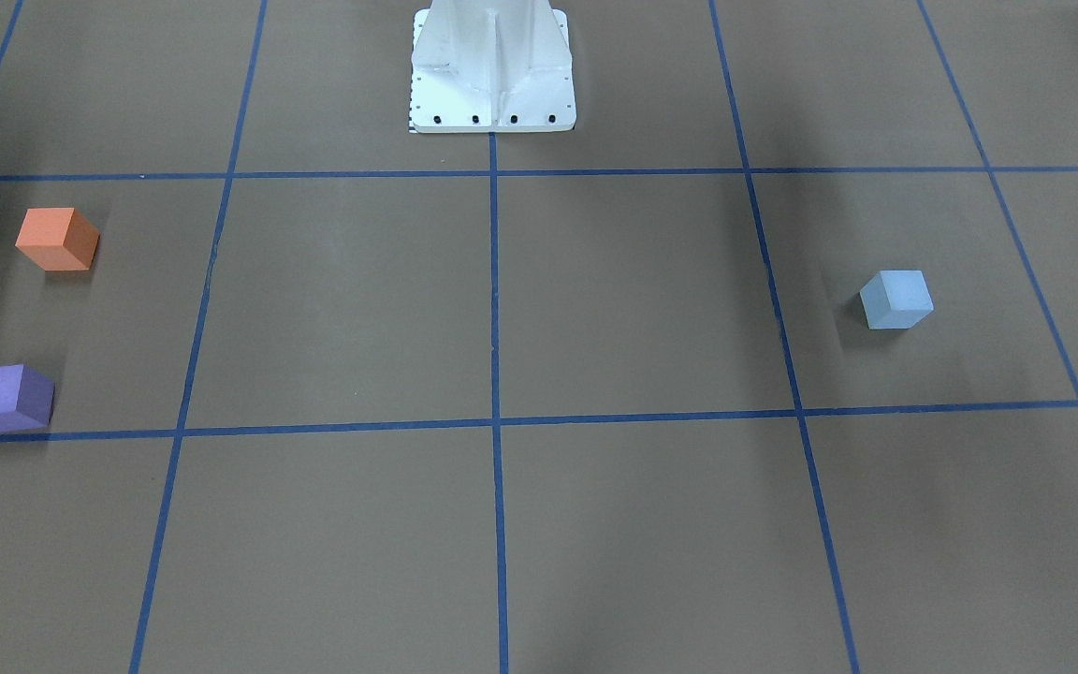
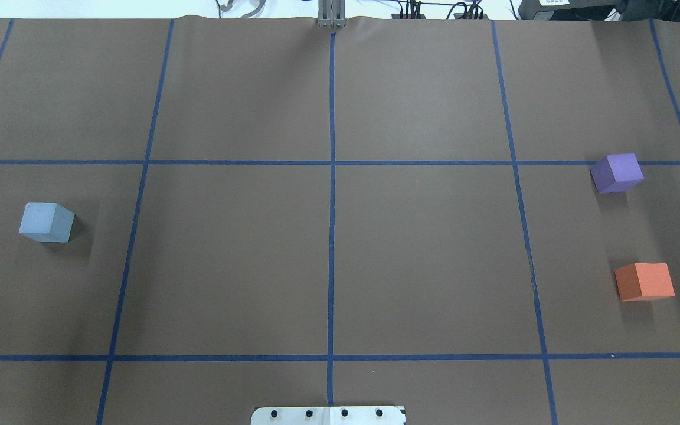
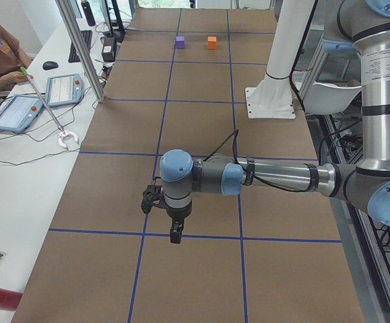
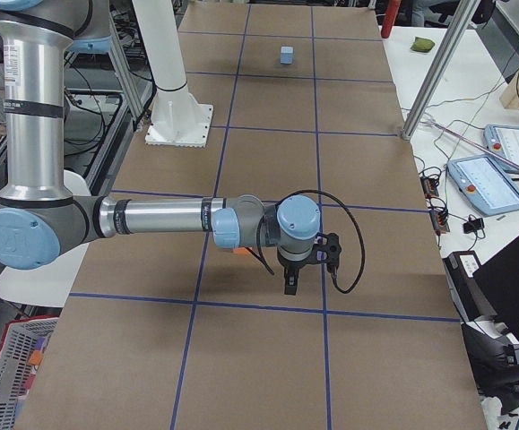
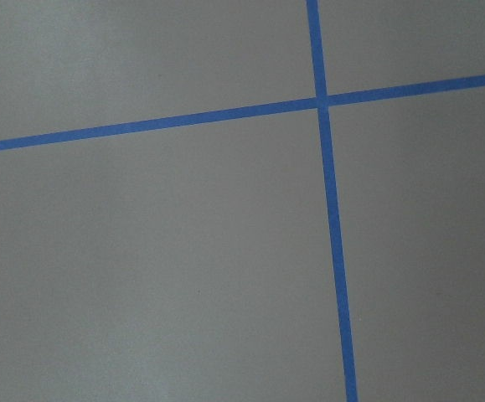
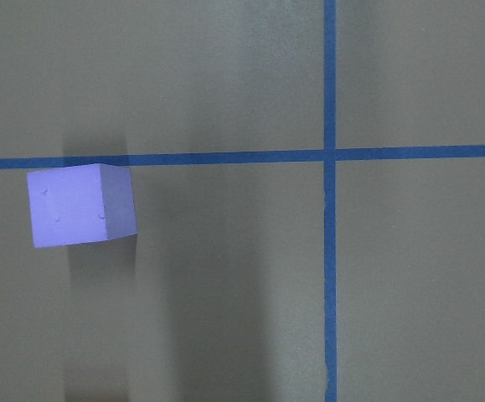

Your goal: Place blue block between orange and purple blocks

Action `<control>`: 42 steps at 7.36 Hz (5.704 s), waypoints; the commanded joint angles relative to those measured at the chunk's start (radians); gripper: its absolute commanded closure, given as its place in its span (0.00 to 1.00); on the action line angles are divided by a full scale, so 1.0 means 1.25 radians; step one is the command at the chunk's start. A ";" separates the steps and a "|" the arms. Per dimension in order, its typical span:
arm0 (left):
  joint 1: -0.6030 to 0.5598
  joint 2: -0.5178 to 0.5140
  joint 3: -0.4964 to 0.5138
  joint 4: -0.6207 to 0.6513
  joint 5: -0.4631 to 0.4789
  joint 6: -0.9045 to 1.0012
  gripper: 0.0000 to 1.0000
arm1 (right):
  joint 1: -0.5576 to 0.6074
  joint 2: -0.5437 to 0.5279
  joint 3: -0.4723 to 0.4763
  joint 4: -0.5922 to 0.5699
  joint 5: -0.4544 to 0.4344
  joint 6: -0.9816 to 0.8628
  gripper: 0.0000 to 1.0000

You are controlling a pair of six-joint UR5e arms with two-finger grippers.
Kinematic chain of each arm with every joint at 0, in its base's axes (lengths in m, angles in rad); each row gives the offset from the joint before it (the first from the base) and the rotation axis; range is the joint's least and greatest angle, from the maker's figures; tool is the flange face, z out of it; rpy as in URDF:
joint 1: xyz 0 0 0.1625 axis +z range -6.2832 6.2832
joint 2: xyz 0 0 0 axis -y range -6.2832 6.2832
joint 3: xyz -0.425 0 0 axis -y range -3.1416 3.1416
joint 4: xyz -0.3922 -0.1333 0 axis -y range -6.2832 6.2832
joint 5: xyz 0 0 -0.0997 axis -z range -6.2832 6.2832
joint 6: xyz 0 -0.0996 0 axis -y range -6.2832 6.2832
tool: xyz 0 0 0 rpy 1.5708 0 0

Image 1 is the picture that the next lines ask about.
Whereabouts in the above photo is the light blue foam block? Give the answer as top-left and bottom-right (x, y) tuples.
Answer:
(859, 270), (934, 331)

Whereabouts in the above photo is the orange foam block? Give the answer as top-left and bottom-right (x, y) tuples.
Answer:
(14, 208), (101, 272)

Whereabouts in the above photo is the purple foam block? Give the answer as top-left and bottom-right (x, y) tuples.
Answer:
(0, 364), (55, 432)

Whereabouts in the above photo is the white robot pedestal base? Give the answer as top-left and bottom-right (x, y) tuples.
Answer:
(407, 1), (577, 134)

